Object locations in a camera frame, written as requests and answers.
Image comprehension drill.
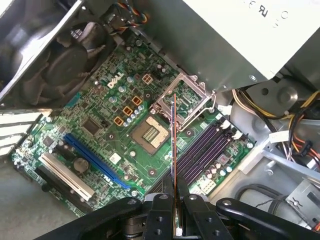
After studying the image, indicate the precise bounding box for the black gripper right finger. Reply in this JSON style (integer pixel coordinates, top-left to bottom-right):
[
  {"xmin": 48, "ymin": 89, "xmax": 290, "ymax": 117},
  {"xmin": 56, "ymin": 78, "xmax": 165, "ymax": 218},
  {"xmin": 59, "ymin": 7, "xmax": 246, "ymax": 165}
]
[{"xmin": 177, "ymin": 175, "xmax": 318, "ymax": 240}]

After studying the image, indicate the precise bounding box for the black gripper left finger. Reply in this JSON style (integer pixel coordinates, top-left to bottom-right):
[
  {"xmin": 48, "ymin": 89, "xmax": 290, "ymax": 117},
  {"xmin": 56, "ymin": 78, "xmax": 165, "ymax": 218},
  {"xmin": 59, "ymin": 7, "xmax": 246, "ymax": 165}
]
[{"xmin": 32, "ymin": 174, "xmax": 174, "ymax": 240}]

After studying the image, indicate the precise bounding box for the RAM stick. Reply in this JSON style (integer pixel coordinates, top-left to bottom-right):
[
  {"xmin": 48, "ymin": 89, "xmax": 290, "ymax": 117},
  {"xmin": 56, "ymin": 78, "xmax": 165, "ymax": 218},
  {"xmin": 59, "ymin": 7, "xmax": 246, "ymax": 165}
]
[{"xmin": 171, "ymin": 92, "xmax": 181, "ymax": 230}]

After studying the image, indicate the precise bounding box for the RAM slot with black clips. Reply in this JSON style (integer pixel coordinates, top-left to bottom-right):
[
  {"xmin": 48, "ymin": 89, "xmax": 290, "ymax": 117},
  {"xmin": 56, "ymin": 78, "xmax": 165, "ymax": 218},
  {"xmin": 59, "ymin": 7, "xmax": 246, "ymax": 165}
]
[
  {"xmin": 176, "ymin": 123, "xmax": 234, "ymax": 176},
  {"xmin": 186, "ymin": 133, "xmax": 245, "ymax": 198}
]

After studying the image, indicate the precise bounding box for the RAM slot with white clips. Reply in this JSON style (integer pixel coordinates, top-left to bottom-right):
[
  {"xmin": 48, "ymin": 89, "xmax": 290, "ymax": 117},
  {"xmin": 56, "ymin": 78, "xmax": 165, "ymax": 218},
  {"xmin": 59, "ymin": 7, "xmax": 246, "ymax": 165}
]
[
  {"xmin": 177, "ymin": 128, "xmax": 240, "ymax": 180},
  {"xmin": 159, "ymin": 119, "xmax": 229, "ymax": 187}
]

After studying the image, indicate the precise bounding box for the CPU socket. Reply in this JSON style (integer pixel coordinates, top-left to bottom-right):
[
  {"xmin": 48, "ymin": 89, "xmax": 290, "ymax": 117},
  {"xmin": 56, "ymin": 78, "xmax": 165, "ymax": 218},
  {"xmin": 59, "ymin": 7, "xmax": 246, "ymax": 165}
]
[{"xmin": 126, "ymin": 114, "xmax": 176, "ymax": 157}]

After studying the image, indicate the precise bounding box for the blue expansion slot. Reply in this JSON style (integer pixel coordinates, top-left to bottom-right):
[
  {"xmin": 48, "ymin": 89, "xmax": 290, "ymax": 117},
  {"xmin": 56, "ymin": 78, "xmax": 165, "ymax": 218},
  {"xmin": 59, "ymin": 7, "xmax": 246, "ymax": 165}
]
[{"xmin": 63, "ymin": 133, "xmax": 132, "ymax": 190}]

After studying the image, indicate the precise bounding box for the coin cell battery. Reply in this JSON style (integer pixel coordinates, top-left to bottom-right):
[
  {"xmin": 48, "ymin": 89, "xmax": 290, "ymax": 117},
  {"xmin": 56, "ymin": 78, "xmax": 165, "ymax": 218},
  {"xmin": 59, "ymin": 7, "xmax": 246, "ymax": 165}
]
[{"xmin": 72, "ymin": 157, "xmax": 90, "ymax": 173}]

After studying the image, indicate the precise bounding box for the white expansion slot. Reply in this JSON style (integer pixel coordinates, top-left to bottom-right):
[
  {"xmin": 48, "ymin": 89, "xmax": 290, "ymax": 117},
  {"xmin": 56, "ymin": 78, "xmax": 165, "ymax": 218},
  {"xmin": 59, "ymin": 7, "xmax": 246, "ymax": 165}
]
[{"xmin": 37, "ymin": 152, "xmax": 96, "ymax": 202}]

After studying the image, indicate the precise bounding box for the metal drive cage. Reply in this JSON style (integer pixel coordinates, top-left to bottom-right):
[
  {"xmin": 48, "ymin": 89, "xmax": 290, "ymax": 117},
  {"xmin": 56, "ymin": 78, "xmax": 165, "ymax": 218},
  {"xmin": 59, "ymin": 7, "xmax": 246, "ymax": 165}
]
[{"xmin": 284, "ymin": 174, "xmax": 320, "ymax": 231}]

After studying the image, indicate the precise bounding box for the black expansion slot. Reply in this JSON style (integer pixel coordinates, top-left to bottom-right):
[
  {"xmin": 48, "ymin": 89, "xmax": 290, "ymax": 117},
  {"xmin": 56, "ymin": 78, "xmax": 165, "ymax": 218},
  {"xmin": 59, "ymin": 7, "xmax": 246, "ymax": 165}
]
[{"xmin": 34, "ymin": 166, "xmax": 93, "ymax": 213}]

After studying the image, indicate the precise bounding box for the black PC case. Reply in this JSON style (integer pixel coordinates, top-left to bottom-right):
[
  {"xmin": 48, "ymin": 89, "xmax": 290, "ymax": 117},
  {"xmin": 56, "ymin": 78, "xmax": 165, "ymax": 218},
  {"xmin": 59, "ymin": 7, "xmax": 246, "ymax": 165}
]
[{"xmin": 0, "ymin": 0, "xmax": 320, "ymax": 240}]

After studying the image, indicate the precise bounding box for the green motherboard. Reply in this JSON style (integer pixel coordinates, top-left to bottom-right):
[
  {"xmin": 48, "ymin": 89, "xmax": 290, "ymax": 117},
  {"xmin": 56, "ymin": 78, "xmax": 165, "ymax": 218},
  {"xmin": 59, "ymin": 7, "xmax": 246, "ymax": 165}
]
[{"xmin": 9, "ymin": 42, "xmax": 256, "ymax": 218}]

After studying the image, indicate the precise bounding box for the socket locking lever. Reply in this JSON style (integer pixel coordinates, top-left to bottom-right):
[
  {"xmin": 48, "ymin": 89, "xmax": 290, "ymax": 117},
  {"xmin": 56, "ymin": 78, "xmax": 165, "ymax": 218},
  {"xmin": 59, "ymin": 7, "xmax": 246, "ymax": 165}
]
[{"xmin": 178, "ymin": 90, "xmax": 218, "ymax": 132}]

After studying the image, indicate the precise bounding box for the metal socket cover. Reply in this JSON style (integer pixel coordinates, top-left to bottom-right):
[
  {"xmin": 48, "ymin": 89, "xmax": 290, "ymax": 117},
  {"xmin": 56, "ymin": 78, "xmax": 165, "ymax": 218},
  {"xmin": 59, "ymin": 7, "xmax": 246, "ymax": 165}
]
[{"xmin": 151, "ymin": 72, "xmax": 211, "ymax": 131}]

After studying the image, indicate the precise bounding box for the black case fan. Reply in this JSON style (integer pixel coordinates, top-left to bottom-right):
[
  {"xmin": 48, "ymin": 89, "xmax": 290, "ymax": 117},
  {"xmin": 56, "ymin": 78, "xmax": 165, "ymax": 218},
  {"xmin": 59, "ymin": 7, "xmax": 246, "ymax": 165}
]
[{"xmin": 0, "ymin": 21, "xmax": 118, "ymax": 108}]

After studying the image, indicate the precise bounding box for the grey power supply unit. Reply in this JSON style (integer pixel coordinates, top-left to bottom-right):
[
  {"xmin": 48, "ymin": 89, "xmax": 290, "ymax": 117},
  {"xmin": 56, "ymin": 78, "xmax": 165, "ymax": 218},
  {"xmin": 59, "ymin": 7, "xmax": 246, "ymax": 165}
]
[{"xmin": 129, "ymin": 0, "xmax": 320, "ymax": 93}]

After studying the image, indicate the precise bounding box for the black looped cable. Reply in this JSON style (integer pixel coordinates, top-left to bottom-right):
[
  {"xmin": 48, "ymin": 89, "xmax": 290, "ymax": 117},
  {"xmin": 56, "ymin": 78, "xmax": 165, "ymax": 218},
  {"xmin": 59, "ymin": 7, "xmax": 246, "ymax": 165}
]
[{"xmin": 234, "ymin": 183, "xmax": 298, "ymax": 218}]

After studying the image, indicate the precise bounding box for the white cable label tag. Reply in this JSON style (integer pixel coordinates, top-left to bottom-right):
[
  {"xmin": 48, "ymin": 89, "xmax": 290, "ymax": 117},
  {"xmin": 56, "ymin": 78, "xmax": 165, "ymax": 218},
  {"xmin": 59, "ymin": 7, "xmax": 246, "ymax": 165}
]
[{"xmin": 268, "ymin": 131, "xmax": 291, "ymax": 145}]

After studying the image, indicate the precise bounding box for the PSU wire bundle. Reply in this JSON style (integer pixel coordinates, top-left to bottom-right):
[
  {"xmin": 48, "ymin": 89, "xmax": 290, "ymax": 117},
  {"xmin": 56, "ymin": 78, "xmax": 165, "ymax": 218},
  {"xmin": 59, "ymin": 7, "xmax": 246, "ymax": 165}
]
[{"xmin": 231, "ymin": 88, "xmax": 320, "ymax": 121}]

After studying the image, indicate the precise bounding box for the orange wire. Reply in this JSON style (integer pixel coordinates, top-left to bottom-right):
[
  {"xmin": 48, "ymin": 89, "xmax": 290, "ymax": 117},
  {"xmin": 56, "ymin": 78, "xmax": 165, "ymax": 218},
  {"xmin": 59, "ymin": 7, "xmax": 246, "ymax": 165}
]
[{"xmin": 287, "ymin": 113, "xmax": 320, "ymax": 171}]

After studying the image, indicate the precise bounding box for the coloured fan wire bundle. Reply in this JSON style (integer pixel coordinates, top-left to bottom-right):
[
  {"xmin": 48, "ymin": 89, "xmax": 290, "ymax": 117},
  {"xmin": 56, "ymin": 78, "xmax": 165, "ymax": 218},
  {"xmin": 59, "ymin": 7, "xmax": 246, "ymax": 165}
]
[{"xmin": 101, "ymin": 0, "xmax": 152, "ymax": 36}]

